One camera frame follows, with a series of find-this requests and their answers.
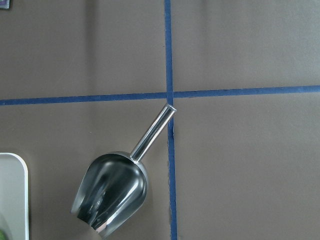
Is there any beige plastic tray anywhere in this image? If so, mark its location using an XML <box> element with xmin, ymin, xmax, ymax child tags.
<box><xmin>0</xmin><ymin>152</ymin><xmax>30</xmax><ymax>240</ymax></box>

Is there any steel ice scoop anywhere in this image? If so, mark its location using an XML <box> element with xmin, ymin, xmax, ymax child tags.
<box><xmin>70</xmin><ymin>103</ymin><xmax>177</xmax><ymax>240</ymax></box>

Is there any folded grey cloth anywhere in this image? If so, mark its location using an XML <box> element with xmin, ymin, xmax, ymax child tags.
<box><xmin>0</xmin><ymin>0</ymin><xmax>10</xmax><ymax>10</ymax></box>

